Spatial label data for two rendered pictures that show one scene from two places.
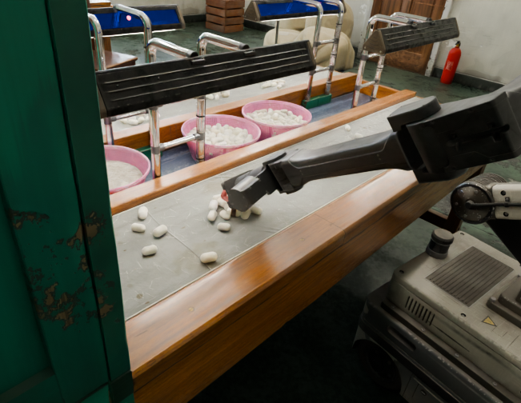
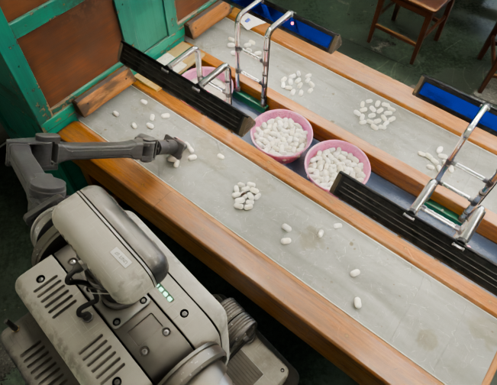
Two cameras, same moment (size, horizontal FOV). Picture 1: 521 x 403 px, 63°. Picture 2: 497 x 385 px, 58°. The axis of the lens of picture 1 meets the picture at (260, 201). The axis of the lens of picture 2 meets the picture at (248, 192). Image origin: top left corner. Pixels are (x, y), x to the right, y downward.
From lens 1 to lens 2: 1.79 m
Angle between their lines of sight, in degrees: 62
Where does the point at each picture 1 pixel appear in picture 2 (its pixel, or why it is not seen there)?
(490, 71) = not seen: outside the picture
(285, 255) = (127, 176)
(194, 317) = not seen: hidden behind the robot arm
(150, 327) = (79, 134)
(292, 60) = (223, 116)
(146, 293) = (106, 131)
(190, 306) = not seen: hidden behind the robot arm
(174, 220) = (164, 130)
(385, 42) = (337, 187)
